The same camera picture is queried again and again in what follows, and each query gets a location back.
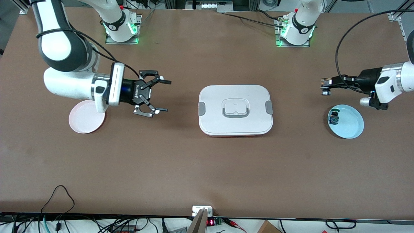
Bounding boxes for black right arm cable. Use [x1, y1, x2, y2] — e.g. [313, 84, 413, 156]
[36, 28, 143, 80]

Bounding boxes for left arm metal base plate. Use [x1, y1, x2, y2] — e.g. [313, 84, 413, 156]
[275, 18, 310, 48]

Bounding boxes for light blue round plate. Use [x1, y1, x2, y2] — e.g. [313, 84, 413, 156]
[327, 104, 365, 139]

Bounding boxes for brown cardboard box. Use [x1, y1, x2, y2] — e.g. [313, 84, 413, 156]
[257, 220, 282, 233]

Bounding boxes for black cable across table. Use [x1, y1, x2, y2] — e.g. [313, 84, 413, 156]
[223, 12, 285, 28]

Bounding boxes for red clip lead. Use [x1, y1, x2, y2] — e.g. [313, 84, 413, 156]
[223, 218, 246, 233]

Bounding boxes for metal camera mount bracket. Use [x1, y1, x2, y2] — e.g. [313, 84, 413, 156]
[188, 206, 214, 233]

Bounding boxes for aluminium frame with white parts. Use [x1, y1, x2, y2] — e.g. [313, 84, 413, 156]
[186, 0, 234, 13]

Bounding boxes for short aluminium profile corner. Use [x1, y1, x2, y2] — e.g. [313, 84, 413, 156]
[12, 0, 31, 15]

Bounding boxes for perforated aluminium profile rail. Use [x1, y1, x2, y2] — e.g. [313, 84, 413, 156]
[388, 0, 414, 46]

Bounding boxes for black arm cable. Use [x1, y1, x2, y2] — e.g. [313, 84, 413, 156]
[36, 28, 143, 80]
[335, 10, 414, 94]

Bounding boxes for orange and black switch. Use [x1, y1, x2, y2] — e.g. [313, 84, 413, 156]
[320, 78, 333, 96]

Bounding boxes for black looped table cable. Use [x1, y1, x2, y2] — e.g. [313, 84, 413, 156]
[40, 185, 75, 224]

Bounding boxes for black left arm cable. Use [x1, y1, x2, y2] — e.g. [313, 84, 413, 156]
[335, 10, 414, 94]

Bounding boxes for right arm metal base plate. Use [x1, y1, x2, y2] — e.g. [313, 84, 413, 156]
[105, 15, 142, 45]

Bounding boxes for white lunch box grey clips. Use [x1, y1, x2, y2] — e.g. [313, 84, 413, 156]
[198, 85, 274, 137]

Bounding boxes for pink round plate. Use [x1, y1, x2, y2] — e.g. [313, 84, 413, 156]
[69, 100, 106, 134]

